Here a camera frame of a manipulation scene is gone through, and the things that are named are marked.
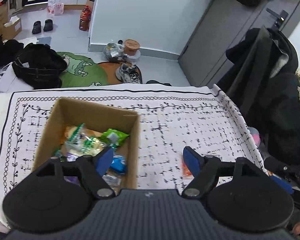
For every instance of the open cardboard box floor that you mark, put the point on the open cardboard box floor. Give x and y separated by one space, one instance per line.
12 28

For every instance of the green biscuit packet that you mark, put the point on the green biscuit packet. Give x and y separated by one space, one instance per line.
82 141

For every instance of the right black slipper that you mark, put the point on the right black slipper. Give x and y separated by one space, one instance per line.
48 26

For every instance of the pink grey plush toy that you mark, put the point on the pink grey plush toy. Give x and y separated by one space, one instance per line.
255 134

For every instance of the pink plastic bag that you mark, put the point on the pink plastic bag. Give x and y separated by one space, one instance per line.
55 7

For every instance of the light green snack packet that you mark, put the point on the light green snack packet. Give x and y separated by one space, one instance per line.
113 138

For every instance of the red oil bottle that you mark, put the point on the red oil bottle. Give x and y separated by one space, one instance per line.
85 18

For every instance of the green cartoon rug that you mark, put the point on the green cartoon rug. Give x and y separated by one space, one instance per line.
81 71

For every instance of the grey sneaker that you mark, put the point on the grey sneaker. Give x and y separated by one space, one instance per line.
128 74

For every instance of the black clothes pile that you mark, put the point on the black clothes pile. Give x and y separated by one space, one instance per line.
39 66

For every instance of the black slipper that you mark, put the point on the black slipper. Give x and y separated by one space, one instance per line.
37 28
48 26

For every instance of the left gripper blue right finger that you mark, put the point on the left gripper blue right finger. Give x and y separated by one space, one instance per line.
204 171

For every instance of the purple snack box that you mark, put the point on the purple snack box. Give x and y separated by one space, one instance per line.
70 173

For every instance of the left black slipper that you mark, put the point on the left black slipper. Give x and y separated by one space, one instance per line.
37 28

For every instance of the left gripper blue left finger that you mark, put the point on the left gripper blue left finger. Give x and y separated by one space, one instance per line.
91 172

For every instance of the black fleece blanket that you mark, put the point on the black fleece blanket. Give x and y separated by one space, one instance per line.
277 109

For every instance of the brown cardboard box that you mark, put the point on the brown cardboard box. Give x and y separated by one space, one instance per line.
96 117

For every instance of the clear bag with items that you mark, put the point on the clear bag with items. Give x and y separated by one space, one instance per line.
114 52

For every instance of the grey door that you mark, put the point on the grey door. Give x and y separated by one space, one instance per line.
223 25

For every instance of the cork lid glass jar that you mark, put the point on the cork lid glass jar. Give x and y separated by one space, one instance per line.
131 50

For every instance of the white black patterned tablecloth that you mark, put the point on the white black patterned tablecloth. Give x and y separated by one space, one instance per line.
170 119

